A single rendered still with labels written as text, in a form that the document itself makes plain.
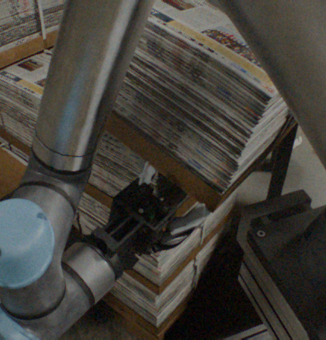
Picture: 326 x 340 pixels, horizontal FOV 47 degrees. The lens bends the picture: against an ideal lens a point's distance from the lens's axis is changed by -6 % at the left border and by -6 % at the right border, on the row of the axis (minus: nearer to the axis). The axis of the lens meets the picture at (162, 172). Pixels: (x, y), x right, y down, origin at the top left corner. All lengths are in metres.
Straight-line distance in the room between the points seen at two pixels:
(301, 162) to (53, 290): 1.85
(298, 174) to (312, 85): 1.86
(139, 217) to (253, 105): 0.20
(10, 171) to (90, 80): 0.77
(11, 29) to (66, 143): 0.74
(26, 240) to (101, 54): 0.17
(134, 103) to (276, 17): 0.44
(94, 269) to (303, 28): 0.38
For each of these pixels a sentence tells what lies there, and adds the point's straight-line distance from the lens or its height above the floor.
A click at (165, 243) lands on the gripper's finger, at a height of 0.83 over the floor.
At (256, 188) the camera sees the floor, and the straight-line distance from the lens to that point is 1.92.
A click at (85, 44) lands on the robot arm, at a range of 0.35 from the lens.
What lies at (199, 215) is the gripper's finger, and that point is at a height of 0.84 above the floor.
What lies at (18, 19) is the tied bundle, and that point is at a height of 0.95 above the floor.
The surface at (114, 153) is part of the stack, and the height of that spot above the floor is 0.78.
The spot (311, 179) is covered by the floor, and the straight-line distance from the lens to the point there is 2.06.
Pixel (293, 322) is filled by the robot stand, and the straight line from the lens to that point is 0.68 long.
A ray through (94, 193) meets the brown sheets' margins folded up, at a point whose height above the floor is 0.63.
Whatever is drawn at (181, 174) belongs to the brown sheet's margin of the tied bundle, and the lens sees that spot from 0.61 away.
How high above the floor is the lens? 1.27
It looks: 40 degrees down
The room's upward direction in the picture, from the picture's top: straight up
